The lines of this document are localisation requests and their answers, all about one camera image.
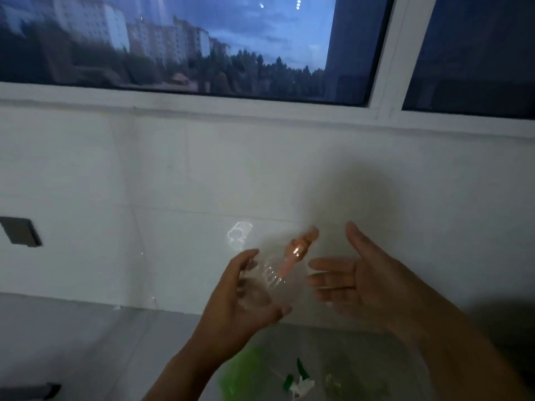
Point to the clear bottle with orange sprayer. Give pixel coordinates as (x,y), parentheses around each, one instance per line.
(267,283)

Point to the person's left hand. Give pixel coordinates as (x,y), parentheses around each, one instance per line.
(225,317)

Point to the dark grey wall plate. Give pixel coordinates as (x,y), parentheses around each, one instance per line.
(19,231)

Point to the white framed window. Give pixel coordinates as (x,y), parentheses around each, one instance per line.
(401,58)

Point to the green ribbed spray bottle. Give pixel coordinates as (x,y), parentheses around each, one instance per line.
(240,375)

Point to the yellow-green spray bottle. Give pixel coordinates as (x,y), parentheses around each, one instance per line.
(359,382)

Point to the person's right hand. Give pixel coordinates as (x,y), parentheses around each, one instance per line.
(376,288)

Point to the grey metal bar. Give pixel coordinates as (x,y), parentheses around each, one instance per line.
(29,392)

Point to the person's right forearm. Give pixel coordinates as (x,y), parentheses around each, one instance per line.
(459,354)

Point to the white green trigger sprayer head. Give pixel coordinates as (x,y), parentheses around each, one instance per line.
(301,386)

